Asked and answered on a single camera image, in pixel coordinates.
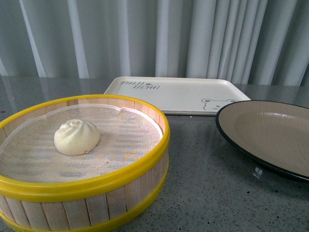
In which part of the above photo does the white steamed bun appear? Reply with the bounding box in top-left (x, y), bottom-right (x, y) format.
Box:
top-left (54, 119), bottom-right (100, 156)

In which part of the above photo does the beige plate with black rim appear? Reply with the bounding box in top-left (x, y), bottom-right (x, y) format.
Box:
top-left (215, 101), bottom-right (309, 182)

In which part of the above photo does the cream bear print tray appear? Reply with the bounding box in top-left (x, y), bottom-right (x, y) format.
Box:
top-left (105, 76), bottom-right (249, 116)

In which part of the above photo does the white mesh steamer liner cloth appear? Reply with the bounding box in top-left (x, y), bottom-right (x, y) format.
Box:
top-left (0, 104), bottom-right (163, 183)

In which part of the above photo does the yellow rimmed bamboo steamer basket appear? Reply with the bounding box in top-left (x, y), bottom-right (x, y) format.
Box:
top-left (0, 94), bottom-right (170, 232)

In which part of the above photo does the grey pleated curtain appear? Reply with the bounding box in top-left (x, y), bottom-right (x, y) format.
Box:
top-left (0, 0), bottom-right (309, 86)

